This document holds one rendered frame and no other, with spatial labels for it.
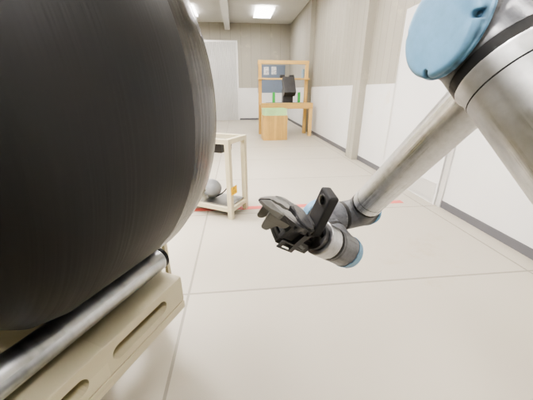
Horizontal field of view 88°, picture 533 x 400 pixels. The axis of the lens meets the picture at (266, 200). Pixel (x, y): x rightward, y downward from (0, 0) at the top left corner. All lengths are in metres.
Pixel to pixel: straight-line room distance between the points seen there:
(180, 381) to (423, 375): 1.11
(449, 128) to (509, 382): 1.40
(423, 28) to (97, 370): 0.64
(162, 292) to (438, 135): 0.60
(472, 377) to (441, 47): 1.54
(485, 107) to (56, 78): 0.41
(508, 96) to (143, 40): 0.37
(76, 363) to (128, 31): 0.42
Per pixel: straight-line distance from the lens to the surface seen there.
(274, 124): 7.27
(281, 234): 0.61
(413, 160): 0.68
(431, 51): 0.43
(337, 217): 0.83
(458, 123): 0.62
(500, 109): 0.39
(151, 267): 0.56
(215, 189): 2.91
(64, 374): 0.50
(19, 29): 0.26
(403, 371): 1.63
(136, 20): 0.33
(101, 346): 0.51
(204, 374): 1.52
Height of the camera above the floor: 1.21
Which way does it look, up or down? 22 degrees down
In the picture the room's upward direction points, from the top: straight up
